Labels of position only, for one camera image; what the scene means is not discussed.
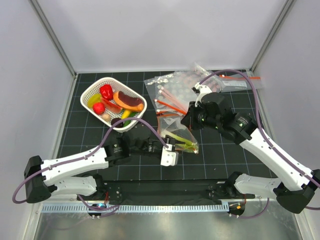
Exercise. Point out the toy watermelon slice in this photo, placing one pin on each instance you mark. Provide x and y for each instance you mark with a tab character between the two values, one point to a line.
114	108

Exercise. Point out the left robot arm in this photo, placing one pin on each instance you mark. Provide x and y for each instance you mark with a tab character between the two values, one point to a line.
44	178

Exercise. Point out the beige toy mushroom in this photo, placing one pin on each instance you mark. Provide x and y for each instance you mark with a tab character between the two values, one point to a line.
106	117

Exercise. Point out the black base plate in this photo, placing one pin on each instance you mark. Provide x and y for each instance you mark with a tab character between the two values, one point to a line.
195	192

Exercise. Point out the green toy celery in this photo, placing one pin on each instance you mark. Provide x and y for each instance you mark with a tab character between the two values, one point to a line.
183	144

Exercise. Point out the pile of zip bags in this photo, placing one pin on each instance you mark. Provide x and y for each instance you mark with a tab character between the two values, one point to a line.
172	92

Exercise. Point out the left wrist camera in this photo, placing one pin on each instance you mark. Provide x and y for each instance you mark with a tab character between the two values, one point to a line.
169	157

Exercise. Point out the slotted cable duct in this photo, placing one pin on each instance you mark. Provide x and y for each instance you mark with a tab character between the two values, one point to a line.
81	208

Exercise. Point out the toy steak orange brown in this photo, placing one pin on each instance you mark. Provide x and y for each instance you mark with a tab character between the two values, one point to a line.
127	102

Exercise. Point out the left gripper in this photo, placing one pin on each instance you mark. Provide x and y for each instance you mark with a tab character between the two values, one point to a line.
162	146

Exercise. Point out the zip bag with label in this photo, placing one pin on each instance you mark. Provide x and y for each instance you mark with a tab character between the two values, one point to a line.
236	82

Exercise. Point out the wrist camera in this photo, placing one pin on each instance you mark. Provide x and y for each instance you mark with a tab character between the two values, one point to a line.
200	90
169	157

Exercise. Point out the white plastic basket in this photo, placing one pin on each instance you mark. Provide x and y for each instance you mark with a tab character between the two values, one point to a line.
116	86

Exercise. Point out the red toy bell pepper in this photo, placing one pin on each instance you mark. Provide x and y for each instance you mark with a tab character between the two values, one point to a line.
106	92

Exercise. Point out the clear orange zip bag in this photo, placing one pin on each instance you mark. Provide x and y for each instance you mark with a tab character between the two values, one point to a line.
171	123

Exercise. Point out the yellow toy fruit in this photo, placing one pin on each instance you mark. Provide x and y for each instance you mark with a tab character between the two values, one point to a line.
96	98

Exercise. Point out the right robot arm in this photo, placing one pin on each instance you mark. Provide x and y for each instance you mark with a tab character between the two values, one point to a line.
294	185

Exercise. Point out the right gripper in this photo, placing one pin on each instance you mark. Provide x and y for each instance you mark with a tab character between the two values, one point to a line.
189	119

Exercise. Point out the red toy strawberry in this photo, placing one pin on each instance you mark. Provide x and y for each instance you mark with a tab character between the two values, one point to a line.
98	108

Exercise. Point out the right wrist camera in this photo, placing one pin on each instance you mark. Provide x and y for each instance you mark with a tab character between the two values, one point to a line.
200	90

